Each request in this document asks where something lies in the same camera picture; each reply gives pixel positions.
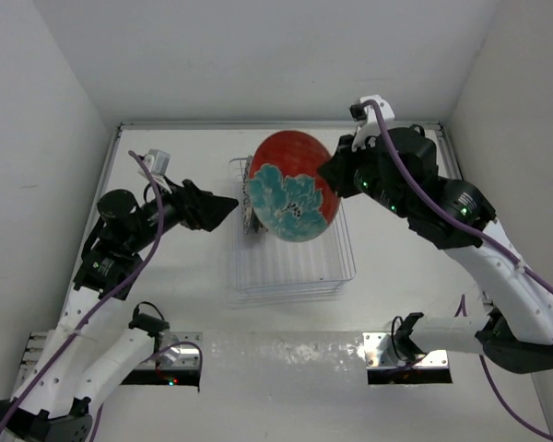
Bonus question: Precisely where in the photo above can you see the red floral round plate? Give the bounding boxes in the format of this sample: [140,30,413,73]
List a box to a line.
[244,130,340,243]

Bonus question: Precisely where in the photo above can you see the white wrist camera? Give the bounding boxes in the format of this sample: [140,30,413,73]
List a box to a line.
[349,95,395,141]
[142,149,171,177]

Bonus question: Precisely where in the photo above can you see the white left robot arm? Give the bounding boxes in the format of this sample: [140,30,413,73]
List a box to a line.
[0,180,238,441]

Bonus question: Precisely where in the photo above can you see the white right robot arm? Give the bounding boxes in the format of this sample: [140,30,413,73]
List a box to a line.
[318,125,553,374]

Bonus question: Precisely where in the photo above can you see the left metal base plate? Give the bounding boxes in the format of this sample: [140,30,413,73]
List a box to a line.
[136,331,204,372]

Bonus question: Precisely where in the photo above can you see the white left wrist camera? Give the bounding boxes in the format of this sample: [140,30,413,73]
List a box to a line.
[142,149,171,177]

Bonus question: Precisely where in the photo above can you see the metal base plate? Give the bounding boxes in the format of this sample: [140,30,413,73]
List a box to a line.
[362,331,450,371]
[136,331,204,372]

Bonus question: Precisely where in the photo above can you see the white wire dish rack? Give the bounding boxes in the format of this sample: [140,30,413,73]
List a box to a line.
[229,157,356,306]

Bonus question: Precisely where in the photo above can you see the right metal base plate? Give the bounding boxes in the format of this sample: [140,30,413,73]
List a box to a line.
[362,331,450,371]

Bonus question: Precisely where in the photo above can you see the black white speckled plate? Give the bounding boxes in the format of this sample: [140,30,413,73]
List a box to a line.
[241,156,253,234]

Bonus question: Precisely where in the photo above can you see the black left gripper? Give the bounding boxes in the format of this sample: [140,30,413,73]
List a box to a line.
[125,174,235,251]

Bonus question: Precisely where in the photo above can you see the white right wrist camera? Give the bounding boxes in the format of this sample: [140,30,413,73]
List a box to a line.
[349,95,395,141]

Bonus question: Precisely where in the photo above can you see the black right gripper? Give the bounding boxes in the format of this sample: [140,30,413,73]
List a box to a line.
[318,129,408,217]

